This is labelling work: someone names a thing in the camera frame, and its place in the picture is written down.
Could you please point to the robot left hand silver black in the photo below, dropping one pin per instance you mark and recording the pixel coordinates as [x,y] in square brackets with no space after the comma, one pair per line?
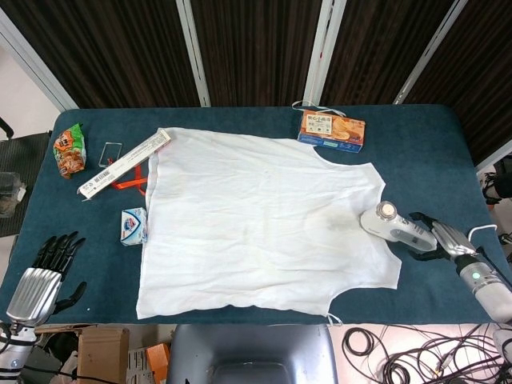
[38,288]

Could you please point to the robot right hand silver black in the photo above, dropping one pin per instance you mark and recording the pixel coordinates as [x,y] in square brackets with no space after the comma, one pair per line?
[452,238]

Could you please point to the white handheld steamer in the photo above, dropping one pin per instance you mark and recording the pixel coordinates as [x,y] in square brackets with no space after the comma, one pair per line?
[380,225]

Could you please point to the white sleeveless shirt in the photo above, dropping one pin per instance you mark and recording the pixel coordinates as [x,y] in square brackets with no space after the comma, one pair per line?
[248,224]

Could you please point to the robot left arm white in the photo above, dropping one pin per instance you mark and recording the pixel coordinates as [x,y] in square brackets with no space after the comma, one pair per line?
[14,356]

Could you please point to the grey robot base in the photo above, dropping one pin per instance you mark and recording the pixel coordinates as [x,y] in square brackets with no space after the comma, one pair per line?
[252,352]

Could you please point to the black equipment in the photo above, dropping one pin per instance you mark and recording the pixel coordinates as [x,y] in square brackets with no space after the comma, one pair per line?
[500,180]

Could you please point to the brown cardboard box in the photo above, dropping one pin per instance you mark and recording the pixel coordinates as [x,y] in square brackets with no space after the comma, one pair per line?
[104,356]

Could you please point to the blue white tissue pack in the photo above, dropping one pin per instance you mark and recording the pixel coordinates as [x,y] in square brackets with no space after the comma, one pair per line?
[134,226]

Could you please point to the white printed carton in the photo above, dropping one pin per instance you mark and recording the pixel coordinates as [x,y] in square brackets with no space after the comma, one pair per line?
[138,366]

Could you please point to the black mesh chair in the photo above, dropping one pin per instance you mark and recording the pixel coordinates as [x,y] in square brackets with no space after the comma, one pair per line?
[20,156]

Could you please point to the small orange box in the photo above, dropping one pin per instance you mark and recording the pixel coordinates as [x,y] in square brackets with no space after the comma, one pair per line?
[158,360]

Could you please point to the green orange snack bag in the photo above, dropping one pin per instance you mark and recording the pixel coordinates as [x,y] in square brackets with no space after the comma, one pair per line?
[71,152]

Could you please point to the white ribbon strands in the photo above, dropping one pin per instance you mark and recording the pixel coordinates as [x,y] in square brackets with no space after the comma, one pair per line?
[334,318]

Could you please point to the clear plastic rectangle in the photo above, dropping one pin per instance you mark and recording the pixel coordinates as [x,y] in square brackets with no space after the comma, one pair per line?
[110,154]

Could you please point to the long white cardboard box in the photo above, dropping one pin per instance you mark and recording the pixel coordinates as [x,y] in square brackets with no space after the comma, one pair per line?
[124,162]

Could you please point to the orange blue cookie box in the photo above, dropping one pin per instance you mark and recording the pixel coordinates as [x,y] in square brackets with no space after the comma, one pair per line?
[332,130]

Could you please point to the white ribbon loop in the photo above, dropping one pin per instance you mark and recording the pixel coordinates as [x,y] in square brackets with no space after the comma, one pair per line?
[320,107]

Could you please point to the teal table cover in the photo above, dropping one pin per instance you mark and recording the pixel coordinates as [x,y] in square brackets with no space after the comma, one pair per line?
[240,116]

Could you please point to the white partition post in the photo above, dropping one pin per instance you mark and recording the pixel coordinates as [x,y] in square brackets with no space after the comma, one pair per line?
[428,56]
[194,52]
[324,52]
[36,64]

